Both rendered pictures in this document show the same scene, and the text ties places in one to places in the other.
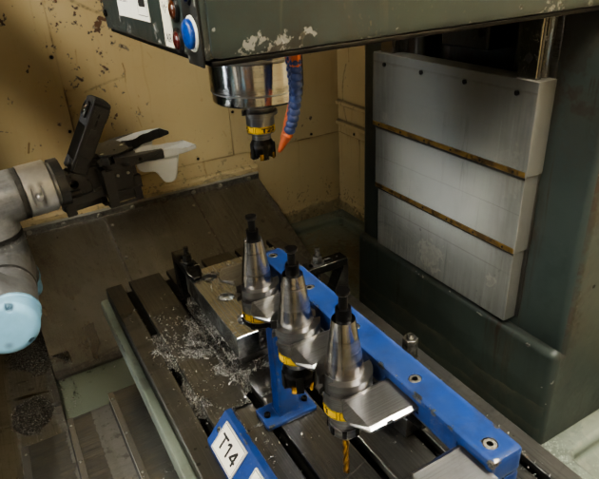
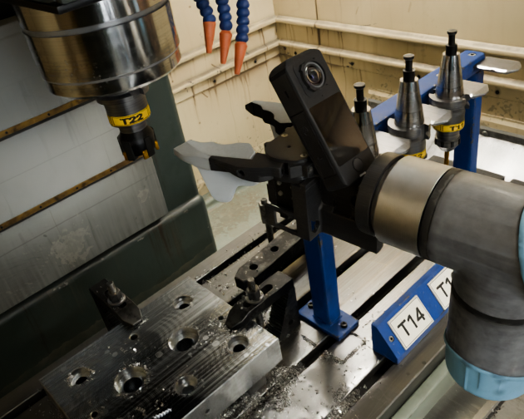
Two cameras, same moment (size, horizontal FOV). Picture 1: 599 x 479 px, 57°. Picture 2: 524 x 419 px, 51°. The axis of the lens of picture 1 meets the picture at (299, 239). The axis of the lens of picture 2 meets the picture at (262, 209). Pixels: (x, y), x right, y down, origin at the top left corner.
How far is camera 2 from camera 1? 1.16 m
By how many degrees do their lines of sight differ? 82
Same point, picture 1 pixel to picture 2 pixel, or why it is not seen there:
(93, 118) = (328, 76)
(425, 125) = not seen: outside the picture
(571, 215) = (160, 88)
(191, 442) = (401, 381)
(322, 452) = (365, 282)
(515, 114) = not seen: hidden behind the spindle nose
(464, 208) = (90, 159)
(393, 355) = (424, 83)
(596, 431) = not seen: hidden behind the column
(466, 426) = (466, 59)
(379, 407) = (467, 85)
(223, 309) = (217, 375)
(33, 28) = not seen: outside the picture
